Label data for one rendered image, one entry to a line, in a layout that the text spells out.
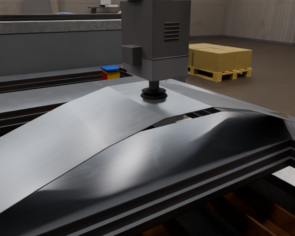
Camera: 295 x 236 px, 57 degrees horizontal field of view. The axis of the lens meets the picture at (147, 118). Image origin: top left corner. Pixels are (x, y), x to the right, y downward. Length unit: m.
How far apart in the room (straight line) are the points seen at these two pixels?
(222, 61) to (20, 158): 4.37
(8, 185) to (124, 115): 0.16
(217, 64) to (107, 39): 3.47
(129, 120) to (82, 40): 0.90
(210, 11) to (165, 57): 12.27
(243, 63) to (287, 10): 5.90
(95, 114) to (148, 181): 0.12
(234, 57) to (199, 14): 7.58
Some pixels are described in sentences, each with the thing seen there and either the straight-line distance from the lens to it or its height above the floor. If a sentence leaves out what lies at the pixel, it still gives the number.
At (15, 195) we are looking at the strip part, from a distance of 0.33.
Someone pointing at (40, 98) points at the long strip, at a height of 0.86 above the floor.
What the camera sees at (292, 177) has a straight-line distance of 0.83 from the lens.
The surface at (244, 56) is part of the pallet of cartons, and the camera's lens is 5.02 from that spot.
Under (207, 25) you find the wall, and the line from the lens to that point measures 12.57.
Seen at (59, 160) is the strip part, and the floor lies 0.93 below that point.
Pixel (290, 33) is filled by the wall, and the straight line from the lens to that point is 10.62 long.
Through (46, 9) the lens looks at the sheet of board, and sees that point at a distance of 9.82.
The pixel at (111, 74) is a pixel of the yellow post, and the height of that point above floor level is 0.87.
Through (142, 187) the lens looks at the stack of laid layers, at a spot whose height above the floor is 0.86.
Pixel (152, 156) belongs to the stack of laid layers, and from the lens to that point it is 0.46.
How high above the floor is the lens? 1.09
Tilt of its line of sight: 22 degrees down
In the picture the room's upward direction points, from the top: straight up
